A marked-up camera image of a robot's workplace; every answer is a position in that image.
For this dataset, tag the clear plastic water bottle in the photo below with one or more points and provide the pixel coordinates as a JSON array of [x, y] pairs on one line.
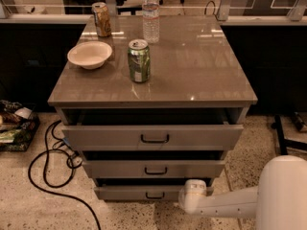
[[150, 11]]

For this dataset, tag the grey bottom drawer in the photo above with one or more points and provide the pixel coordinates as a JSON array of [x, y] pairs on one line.
[[139, 189]]

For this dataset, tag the grey drawer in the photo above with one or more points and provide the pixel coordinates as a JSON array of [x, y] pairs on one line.
[[153, 129], [139, 189], [152, 164]]

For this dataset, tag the black stand leg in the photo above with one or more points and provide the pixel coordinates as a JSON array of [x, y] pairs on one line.
[[284, 143]]

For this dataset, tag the gold soda can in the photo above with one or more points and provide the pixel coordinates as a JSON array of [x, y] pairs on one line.
[[101, 18]]

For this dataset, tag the green soda can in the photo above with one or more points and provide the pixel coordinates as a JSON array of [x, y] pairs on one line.
[[139, 60]]

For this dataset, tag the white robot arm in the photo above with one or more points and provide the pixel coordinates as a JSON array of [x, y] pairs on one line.
[[278, 202]]

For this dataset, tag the white bowl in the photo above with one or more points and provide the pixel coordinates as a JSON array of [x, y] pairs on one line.
[[90, 55]]

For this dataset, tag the grey top drawer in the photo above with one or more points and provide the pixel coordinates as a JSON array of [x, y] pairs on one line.
[[153, 129]]

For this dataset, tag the grey drawer cabinet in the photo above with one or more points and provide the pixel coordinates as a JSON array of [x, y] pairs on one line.
[[192, 66]]

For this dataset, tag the grey middle drawer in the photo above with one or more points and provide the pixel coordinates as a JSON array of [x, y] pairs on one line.
[[152, 164]]

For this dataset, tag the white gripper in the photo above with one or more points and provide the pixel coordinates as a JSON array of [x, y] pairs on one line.
[[194, 193]]

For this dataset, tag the basket of snack bags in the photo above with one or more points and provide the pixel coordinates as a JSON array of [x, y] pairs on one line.
[[18, 125]]

